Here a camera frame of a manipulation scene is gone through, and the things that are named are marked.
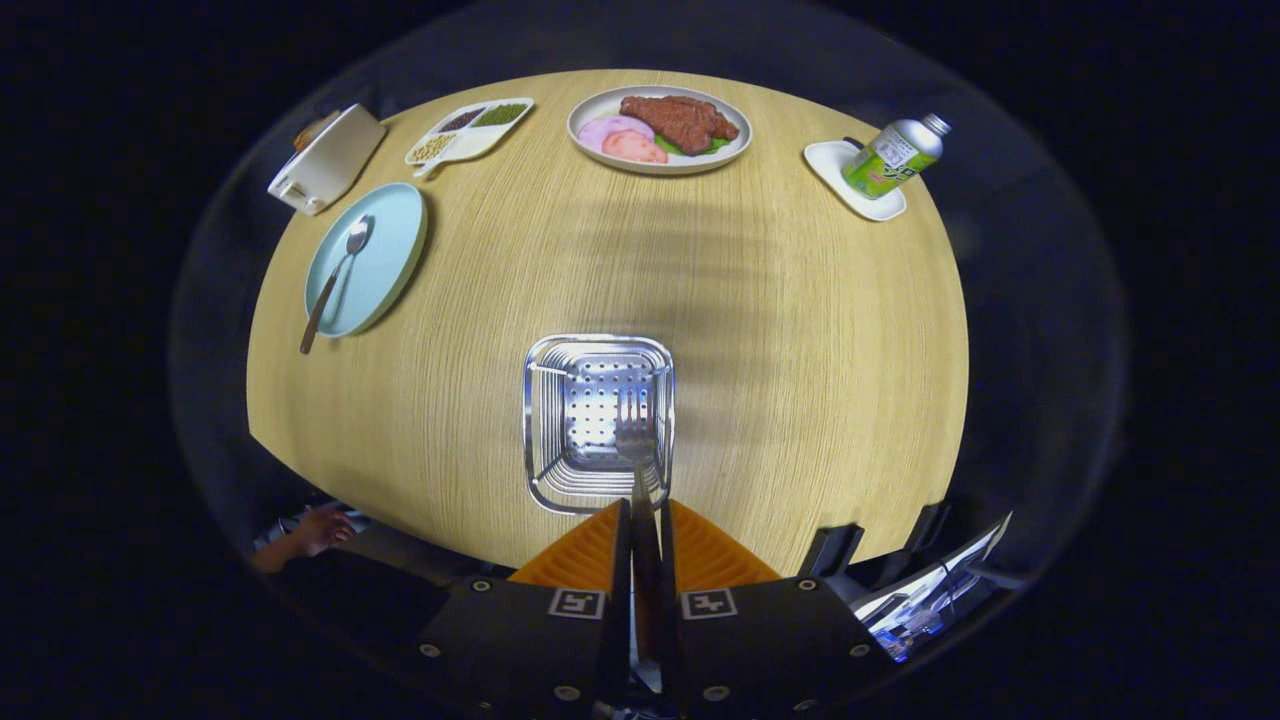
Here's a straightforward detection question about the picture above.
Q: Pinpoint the perforated steel basket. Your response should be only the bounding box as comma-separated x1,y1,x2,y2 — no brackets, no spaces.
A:
522,334,677,516

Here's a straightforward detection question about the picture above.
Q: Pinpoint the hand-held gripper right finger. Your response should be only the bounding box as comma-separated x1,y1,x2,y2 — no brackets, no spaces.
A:
658,498,901,720

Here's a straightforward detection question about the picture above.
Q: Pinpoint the small white square dish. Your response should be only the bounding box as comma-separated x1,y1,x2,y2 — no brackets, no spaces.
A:
803,139,908,222

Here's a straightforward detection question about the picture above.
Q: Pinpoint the light blue plate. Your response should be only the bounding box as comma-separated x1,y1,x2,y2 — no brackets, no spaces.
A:
303,182,429,338

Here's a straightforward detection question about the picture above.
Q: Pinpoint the round beige food plate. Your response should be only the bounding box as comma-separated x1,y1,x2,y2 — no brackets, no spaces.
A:
566,85,753,176

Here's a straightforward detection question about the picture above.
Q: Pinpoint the white toaster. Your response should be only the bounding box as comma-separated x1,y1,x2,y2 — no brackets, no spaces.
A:
267,103,388,216

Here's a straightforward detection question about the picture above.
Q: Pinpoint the pink ham slice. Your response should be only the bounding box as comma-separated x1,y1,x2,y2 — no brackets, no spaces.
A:
577,115,656,153
601,130,669,165

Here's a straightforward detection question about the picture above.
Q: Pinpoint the silver laptop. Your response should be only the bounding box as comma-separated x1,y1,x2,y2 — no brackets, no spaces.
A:
850,512,1014,663

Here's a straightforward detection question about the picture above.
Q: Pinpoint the steel fork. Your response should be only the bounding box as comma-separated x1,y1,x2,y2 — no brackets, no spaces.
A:
613,385,667,693

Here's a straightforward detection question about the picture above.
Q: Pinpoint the steel spoon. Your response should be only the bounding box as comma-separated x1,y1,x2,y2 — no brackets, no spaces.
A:
299,215,376,356

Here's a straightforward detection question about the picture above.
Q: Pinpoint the green label metal bottle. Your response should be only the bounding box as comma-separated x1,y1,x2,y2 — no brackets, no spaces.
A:
841,112,952,200

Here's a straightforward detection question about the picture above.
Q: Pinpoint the brown grilled meat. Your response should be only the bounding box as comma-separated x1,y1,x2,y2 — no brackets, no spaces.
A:
619,94,741,156

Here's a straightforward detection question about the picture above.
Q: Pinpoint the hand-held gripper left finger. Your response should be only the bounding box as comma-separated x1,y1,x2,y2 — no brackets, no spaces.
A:
415,498,636,720

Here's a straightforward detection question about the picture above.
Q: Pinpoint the brown toast slice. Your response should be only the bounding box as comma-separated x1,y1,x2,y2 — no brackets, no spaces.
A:
293,110,343,153

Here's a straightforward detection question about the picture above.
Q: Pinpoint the white divided dish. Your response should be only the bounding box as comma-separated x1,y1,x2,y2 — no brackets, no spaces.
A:
404,97,536,179

